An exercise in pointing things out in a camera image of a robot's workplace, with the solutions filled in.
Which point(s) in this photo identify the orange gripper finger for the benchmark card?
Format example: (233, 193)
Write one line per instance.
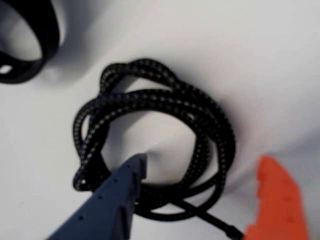
(280, 200)

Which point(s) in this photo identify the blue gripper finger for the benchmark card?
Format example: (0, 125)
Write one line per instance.
(107, 207)

